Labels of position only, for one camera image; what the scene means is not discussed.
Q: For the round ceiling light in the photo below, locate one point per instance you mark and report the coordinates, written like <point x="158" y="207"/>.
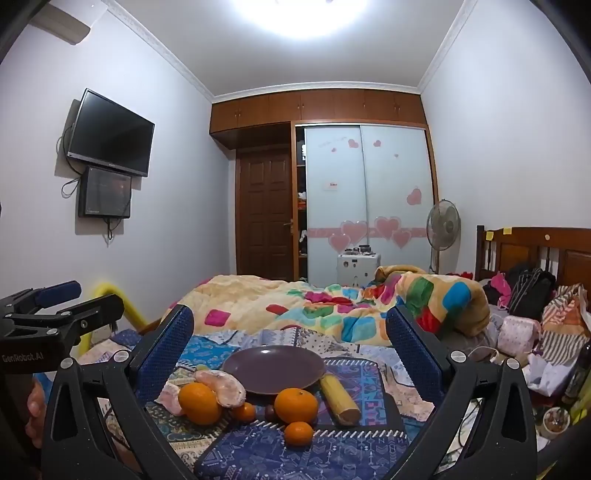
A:
<point x="300" y="14"/>

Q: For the yellow banana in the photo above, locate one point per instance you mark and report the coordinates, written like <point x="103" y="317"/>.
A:
<point x="339" y="399"/>

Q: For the wall-mounted black television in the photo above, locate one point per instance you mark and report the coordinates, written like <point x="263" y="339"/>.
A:
<point x="111" y="134"/>

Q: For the brown wooden door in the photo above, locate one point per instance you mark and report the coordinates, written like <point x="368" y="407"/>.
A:
<point x="263" y="212"/>

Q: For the blue patterned bedsheet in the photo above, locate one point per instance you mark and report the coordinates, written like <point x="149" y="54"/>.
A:
<point x="277" y="457"/>

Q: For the dark bottle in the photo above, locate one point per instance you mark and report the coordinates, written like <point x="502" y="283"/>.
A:
<point x="579" y="374"/>

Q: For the white plastic bag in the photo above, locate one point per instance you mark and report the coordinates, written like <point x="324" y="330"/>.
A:
<point x="549" y="374"/>

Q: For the pink floral bag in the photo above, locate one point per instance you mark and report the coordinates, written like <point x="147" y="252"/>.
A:
<point x="517" y="334"/>

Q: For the white sliding-door wardrobe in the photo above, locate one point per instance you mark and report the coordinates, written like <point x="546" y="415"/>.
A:
<point x="388" y="184"/>

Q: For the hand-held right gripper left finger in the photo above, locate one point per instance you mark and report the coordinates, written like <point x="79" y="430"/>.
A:
<point x="166" y="350"/>

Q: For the colourful patchwork blanket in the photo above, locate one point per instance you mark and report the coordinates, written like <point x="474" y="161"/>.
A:
<point x="286" y="300"/>

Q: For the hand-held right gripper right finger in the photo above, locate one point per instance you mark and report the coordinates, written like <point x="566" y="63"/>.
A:
<point x="411" y="350"/>

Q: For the white boxy appliance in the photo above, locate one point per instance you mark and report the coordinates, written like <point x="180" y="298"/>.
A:
<point x="358" y="270"/>

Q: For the yellow bent tube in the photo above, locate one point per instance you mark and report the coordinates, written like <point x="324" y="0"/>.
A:
<point x="134" y="318"/>

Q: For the black backpack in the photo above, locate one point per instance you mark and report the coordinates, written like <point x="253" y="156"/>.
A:
<point x="531" y="290"/>

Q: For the magenta cloth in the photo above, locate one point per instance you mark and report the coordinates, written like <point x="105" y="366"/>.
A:
<point x="501" y="284"/>

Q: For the striped fabric bag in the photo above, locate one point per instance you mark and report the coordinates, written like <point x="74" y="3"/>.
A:
<point x="563" y="323"/>

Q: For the wooden overhead cabinet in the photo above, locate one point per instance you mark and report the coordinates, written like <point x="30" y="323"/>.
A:
<point x="318" y="106"/>

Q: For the standing electric fan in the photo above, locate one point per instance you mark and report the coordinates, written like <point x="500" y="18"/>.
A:
<point x="442" y="221"/>

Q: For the large orange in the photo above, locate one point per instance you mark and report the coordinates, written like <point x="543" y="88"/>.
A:
<point x="298" y="406"/>
<point x="201" y="404"/>

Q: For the purple plate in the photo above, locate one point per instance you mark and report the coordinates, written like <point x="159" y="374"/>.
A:
<point x="272" y="369"/>

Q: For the person's left hand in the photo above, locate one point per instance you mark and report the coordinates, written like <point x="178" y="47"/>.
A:
<point x="36" y="410"/>

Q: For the white air conditioner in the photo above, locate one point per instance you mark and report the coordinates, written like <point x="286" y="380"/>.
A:
<point x="60" y="23"/>

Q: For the small round bowl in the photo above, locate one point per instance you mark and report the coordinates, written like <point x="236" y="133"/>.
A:
<point x="556" y="422"/>

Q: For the small black wall monitor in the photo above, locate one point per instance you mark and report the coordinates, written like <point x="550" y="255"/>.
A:
<point x="104" y="191"/>

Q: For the small tangerine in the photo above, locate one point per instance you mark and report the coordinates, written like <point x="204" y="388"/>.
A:
<point x="298" y="434"/>
<point x="244" y="413"/>

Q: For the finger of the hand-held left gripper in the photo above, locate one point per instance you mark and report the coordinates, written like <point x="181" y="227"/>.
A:
<point x="55" y="293"/>
<point x="92" y="311"/>

